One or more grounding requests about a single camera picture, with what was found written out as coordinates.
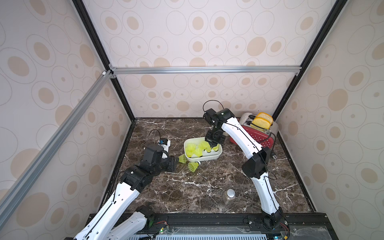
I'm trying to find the yellow toast slice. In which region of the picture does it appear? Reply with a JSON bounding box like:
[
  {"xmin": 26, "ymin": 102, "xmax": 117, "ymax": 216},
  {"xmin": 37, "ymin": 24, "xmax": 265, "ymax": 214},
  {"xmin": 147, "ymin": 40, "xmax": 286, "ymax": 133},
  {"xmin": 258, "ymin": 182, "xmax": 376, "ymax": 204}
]
[
  {"xmin": 252, "ymin": 117, "xmax": 271, "ymax": 130},
  {"xmin": 257, "ymin": 113, "xmax": 274, "ymax": 125}
]

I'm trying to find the front yellow toast slice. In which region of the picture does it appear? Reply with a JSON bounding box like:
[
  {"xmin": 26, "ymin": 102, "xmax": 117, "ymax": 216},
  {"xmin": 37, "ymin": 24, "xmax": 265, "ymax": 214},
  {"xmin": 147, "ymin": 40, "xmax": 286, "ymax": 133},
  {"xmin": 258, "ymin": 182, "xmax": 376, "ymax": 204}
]
[{"xmin": 252, "ymin": 117, "xmax": 271, "ymax": 130}]

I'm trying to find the back yellow toast slice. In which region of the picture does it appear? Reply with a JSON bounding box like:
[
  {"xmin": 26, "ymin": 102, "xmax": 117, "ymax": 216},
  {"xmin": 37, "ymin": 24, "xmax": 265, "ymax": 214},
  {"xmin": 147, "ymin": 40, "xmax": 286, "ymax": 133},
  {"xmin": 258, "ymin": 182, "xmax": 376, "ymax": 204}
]
[{"xmin": 257, "ymin": 113, "xmax": 274, "ymax": 125}]

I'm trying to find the green shuttlecock group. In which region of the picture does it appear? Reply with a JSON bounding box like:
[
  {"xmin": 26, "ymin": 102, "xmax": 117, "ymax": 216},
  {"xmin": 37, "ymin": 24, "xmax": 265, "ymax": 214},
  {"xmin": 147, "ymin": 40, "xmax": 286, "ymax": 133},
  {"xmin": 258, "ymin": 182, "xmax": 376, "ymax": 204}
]
[
  {"xmin": 212, "ymin": 145, "xmax": 219, "ymax": 152},
  {"xmin": 179, "ymin": 154, "xmax": 188, "ymax": 164},
  {"xmin": 185, "ymin": 143, "xmax": 197, "ymax": 158},
  {"xmin": 188, "ymin": 162, "xmax": 201, "ymax": 173}
]

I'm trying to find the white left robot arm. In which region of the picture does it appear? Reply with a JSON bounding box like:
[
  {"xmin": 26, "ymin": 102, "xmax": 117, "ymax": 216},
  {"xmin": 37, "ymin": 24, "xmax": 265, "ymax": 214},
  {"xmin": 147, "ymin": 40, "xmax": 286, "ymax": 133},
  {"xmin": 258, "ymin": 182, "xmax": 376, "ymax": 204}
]
[{"xmin": 73, "ymin": 138, "xmax": 178, "ymax": 240}]

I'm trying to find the silver left aluminium rail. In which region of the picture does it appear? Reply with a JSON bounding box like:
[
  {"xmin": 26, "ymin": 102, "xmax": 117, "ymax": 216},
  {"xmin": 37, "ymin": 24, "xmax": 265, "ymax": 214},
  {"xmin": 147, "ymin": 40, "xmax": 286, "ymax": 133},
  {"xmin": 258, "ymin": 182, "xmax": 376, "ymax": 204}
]
[{"xmin": 1, "ymin": 70, "xmax": 112, "ymax": 228}]

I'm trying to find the silver horizontal aluminium rail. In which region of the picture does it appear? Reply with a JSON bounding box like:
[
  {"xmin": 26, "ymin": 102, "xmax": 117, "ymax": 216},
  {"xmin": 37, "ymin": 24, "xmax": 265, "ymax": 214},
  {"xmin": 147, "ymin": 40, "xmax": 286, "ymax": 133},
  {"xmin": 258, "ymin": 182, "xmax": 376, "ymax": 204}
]
[{"xmin": 112, "ymin": 66, "xmax": 302, "ymax": 75}]

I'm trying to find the green shuttlecock top group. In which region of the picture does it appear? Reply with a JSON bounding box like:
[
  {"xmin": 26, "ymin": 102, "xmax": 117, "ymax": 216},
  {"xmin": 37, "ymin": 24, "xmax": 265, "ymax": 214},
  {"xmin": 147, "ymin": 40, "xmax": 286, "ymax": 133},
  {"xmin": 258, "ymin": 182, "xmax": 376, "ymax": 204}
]
[{"xmin": 179, "ymin": 154, "xmax": 188, "ymax": 164}]

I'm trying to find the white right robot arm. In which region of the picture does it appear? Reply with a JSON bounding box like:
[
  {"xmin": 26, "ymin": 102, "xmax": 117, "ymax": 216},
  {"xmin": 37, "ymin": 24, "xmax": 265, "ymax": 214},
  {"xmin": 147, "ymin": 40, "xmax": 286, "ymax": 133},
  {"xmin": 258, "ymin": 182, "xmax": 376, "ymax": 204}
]
[{"xmin": 203, "ymin": 108, "xmax": 284, "ymax": 230}]

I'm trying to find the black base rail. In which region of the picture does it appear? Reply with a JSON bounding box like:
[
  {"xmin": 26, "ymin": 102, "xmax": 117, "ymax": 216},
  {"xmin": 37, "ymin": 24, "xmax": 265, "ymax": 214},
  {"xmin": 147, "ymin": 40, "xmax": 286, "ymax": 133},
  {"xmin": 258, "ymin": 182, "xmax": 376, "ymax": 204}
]
[{"xmin": 75, "ymin": 208, "xmax": 338, "ymax": 240}]

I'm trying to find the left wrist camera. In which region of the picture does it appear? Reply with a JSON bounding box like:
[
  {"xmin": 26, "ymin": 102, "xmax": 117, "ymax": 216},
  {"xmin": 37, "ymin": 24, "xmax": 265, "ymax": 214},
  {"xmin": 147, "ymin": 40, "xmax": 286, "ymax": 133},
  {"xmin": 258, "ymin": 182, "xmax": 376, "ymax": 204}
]
[{"xmin": 159, "ymin": 138, "xmax": 171, "ymax": 159}]

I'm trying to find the white storage box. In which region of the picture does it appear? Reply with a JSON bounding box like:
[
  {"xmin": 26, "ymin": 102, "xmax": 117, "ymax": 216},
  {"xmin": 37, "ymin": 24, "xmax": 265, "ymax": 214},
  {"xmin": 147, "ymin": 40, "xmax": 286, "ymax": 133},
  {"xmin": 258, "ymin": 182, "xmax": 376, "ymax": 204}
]
[{"xmin": 184, "ymin": 137, "xmax": 223, "ymax": 162}]

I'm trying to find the black toaster power cable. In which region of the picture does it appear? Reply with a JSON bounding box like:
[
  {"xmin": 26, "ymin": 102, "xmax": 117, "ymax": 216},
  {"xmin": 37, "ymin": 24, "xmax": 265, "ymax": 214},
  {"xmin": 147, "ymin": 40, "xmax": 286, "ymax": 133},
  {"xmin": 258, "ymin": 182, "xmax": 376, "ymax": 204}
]
[{"xmin": 257, "ymin": 131, "xmax": 278, "ymax": 160}]

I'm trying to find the metal lidded shaker jar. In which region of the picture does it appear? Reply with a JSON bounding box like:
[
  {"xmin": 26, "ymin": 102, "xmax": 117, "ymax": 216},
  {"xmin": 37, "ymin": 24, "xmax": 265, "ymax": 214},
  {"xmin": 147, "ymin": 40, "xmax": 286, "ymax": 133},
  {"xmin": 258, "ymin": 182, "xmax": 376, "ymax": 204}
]
[{"xmin": 223, "ymin": 189, "xmax": 236, "ymax": 205}]

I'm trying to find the red dotted toaster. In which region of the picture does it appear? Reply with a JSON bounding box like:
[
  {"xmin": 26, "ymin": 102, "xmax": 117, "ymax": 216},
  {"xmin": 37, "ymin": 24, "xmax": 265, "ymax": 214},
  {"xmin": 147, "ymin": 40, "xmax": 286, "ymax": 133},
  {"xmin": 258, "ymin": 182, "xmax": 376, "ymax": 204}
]
[{"xmin": 239, "ymin": 113, "xmax": 279, "ymax": 150}]

